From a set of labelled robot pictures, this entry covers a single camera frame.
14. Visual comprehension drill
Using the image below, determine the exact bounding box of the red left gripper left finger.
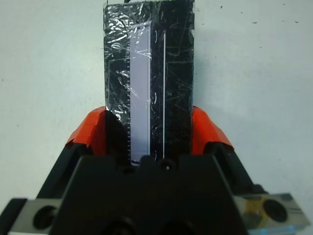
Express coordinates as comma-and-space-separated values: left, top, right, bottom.
36, 107, 107, 199

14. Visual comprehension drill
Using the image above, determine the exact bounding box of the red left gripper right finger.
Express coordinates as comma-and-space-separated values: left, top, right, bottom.
192, 105, 265, 196

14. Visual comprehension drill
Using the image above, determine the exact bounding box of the black plastic-wrapped box lid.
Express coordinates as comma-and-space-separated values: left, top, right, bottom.
102, 0, 196, 167

